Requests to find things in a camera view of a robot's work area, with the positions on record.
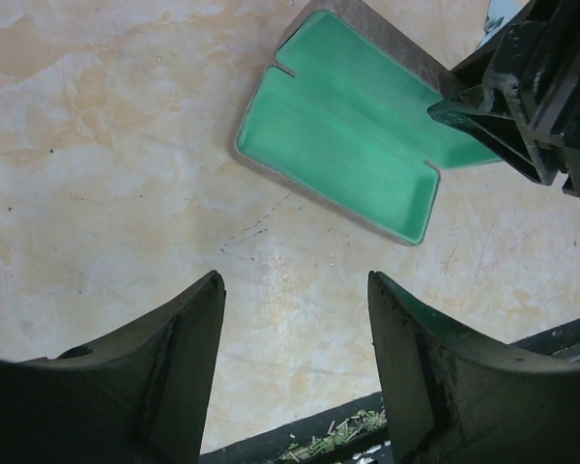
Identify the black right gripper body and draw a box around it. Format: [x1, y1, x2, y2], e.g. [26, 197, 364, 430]
[483, 1, 580, 196]

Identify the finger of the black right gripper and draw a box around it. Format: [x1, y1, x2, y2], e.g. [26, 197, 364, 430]
[449, 41, 508, 104]
[427, 94, 558, 186]

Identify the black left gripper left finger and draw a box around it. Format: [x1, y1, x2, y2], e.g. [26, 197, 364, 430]
[0, 272, 226, 463]

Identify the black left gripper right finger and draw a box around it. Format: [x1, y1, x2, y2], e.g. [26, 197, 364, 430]
[368, 272, 580, 463]

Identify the light blue cleaning cloth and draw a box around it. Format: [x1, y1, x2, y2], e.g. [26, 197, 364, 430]
[478, 0, 528, 48]

